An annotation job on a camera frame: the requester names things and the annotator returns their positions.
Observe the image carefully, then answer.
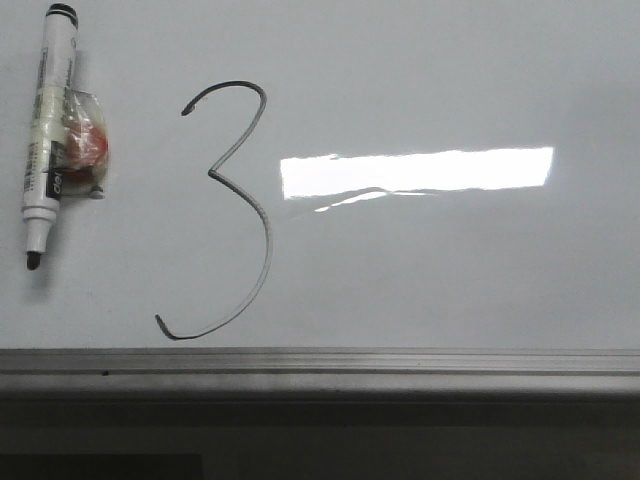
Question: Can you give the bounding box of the red magnet taped to marker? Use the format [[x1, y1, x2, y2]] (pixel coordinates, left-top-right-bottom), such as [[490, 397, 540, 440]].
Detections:
[[62, 89, 109, 199]]

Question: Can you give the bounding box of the white black whiteboard marker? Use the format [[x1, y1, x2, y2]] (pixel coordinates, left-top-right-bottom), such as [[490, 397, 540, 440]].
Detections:
[[22, 3, 79, 271]]

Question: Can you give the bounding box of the white whiteboard with aluminium frame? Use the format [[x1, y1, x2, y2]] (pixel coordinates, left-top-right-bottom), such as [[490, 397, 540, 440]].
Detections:
[[1, 1, 639, 400]]

